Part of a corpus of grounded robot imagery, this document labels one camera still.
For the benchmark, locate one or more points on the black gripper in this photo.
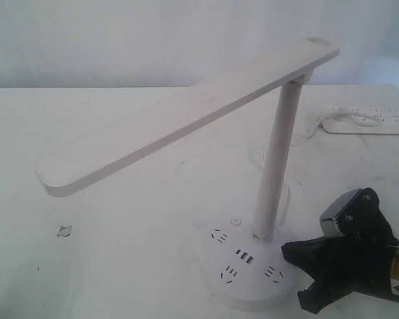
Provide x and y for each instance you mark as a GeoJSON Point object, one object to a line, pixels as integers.
{"type": "Point", "coordinates": [356, 263]}

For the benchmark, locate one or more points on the white desk lamp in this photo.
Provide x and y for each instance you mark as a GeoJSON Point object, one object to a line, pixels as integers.
{"type": "Point", "coordinates": [241, 261]}

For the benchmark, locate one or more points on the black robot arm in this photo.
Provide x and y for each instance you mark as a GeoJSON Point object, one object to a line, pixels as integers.
{"type": "Point", "coordinates": [357, 252]}

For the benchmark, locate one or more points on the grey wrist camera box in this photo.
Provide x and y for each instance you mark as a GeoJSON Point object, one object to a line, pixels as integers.
{"type": "Point", "coordinates": [339, 219]}

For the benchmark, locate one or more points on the white power strip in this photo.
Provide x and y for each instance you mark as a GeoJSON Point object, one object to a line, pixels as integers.
{"type": "Point", "coordinates": [361, 120]}

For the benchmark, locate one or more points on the small grey paper scrap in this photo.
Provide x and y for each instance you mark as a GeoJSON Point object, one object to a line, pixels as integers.
{"type": "Point", "coordinates": [64, 231]}

